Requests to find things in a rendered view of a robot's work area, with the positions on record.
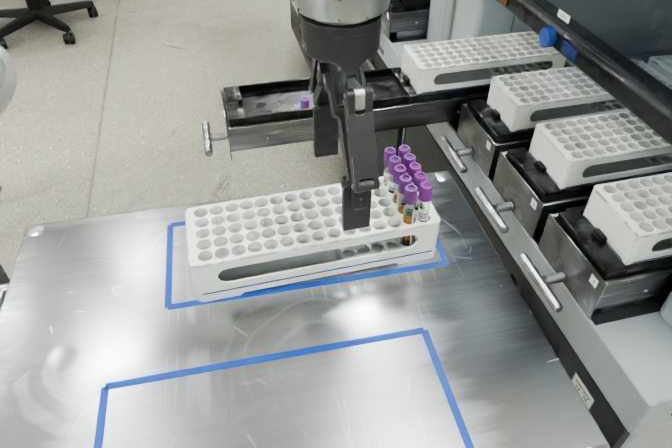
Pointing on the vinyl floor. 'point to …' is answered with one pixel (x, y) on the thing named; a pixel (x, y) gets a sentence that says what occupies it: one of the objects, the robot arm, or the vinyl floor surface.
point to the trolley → (274, 348)
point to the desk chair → (39, 10)
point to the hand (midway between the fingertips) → (339, 180)
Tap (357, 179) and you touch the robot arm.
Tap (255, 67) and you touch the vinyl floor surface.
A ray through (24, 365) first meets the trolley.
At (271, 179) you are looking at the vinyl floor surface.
